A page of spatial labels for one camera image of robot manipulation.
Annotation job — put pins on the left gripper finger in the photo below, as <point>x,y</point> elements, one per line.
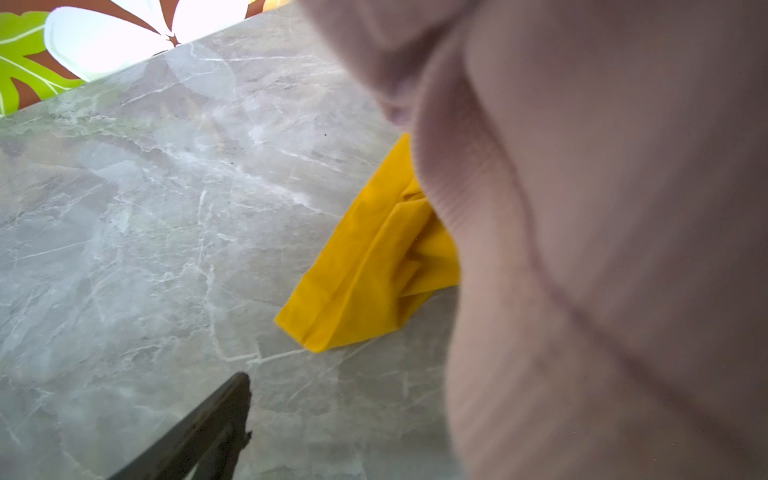
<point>206,444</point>

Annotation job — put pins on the yellow cloth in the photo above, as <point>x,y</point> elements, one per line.
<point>388,254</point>

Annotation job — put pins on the light pink cloth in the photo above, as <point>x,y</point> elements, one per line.
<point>602,169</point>

